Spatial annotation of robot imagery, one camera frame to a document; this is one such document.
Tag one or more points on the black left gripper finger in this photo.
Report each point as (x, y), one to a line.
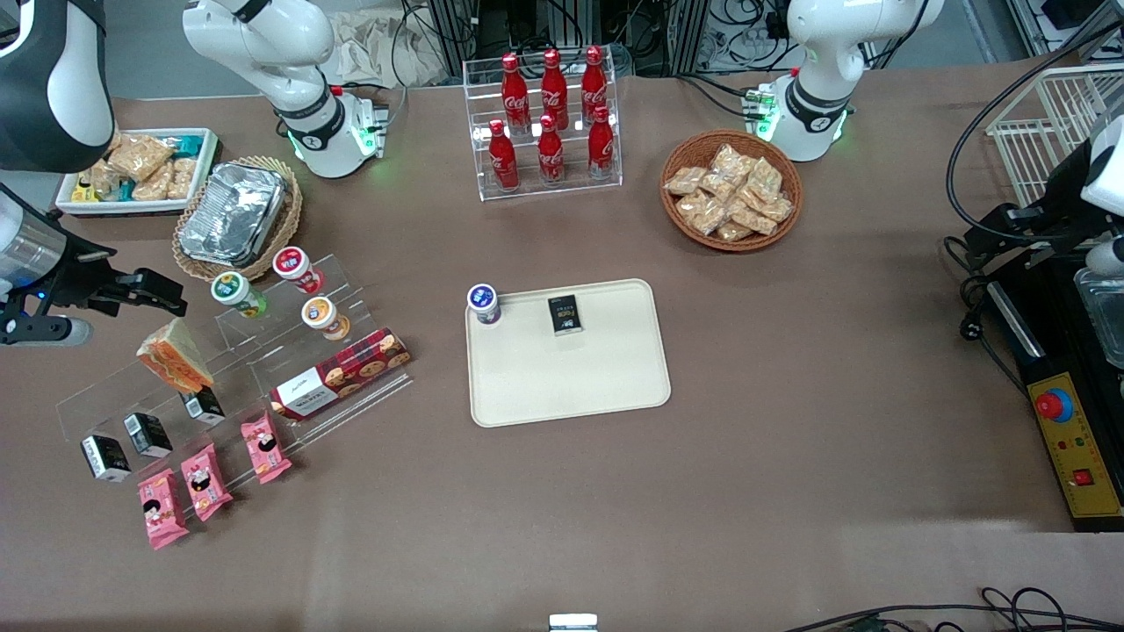
(1010, 246)
(1026, 218)

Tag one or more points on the white rectangular plastic bin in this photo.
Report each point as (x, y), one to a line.
(206, 167)

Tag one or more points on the clear acrylic bottle rack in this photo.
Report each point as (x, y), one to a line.
(606, 180)

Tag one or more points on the small black drink carton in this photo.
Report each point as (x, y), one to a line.
(105, 459)
(147, 436)
(206, 408)
(566, 314)

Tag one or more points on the red plaid cookie box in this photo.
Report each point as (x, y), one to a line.
(342, 373)

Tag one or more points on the small white box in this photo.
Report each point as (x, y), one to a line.
(572, 622)

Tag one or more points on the oval light wicker basket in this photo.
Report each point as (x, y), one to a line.
(285, 237)

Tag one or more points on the black machine base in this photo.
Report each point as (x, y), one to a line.
(1045, 342)

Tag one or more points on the beige plastic tray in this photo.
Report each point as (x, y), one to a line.
(571, 377)

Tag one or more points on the clear plastic container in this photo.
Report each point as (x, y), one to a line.
(1105, 316)

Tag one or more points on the crumpled beige paper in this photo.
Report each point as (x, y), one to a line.
(386, 53)

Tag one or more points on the red-lid yogurt cup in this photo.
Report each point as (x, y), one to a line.
(294, 265)

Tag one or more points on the red cola bottle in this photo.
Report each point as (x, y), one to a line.
(601, 147)
(554, 88)
(515, 96)
(503, 162)
(551, 156)
(594, 83)

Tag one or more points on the blue-lid yogurt cup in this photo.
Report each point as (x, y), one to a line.
(483, 301)

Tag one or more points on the clear acrylic stepped stand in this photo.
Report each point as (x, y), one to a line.
(246, 360)

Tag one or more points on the pink snack packet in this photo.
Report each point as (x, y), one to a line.
(265, 448)
(162, 509)
(206, 483)

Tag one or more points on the silver foil food container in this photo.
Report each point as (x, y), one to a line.
(233, 215)

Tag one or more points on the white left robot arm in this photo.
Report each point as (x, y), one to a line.
(825, 53)

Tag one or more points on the yellow snack wrapper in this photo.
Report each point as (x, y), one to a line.
(83, 191)

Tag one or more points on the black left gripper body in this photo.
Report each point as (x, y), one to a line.
(1056, 204)

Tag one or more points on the clear-wrapped golden snack packet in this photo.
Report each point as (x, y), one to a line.
(731, 161)
(734, 232)
(140, 155)
(766, 180)
(685, 180)
(154, 184)
(702, 213)
(184, 178)
(778, 209)
(718, 186)
(101, 178)
(753, 218)

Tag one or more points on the triangle sandwich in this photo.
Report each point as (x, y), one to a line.
(174, 358)

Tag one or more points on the green-lid yogurt cup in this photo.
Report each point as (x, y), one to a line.
(233, 290)

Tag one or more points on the yellow emergency stop control box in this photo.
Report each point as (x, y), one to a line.
(1076, 448)

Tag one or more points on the aluminium equipment frame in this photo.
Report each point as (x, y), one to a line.
(659, 35)

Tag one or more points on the teal snack wrapper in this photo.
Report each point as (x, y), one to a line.
(186, 143)

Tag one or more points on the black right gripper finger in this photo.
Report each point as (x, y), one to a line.
(154, 281)
(158, 304)

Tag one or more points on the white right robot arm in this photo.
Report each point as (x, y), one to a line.
(290, 53)

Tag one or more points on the orange-lid yogurt cup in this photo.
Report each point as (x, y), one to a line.
(321, 316)

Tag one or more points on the round brown wicker basket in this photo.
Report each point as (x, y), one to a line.
(676, 219)

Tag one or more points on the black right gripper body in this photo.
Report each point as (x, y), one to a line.
(77, 274)

